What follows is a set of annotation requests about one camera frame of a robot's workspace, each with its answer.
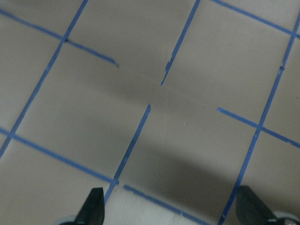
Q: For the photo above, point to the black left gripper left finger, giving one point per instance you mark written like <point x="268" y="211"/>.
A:
<point x="93" y="210"/>

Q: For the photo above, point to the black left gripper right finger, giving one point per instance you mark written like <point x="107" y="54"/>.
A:
<point x="250" y="210"/>

